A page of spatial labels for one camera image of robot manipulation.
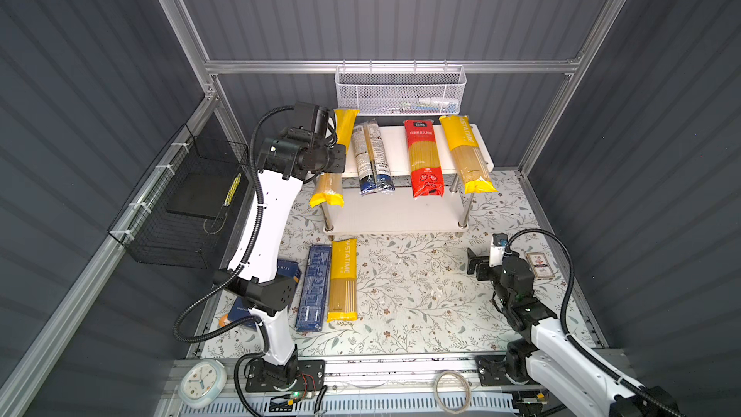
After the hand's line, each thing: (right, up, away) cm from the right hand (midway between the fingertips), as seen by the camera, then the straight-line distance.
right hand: (491, 249), depth 84 cm
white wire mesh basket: (-23, +62, +40) cm, 77 cm away
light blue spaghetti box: (-53, -12, +2) cm, 54 cm away
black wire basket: (-84, +10, -11) cm, 86 cm away
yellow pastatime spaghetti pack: (-44, -16, 0) cm, 47 cm away
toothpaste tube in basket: (-11, +44, +7) cm, 46 cm away
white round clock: (-77, -31, -13) cm, 84 cm away
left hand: (-43, +25, -13) cm, 52 cm away
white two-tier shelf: (-26, +10, +17) cm, 33 cm away
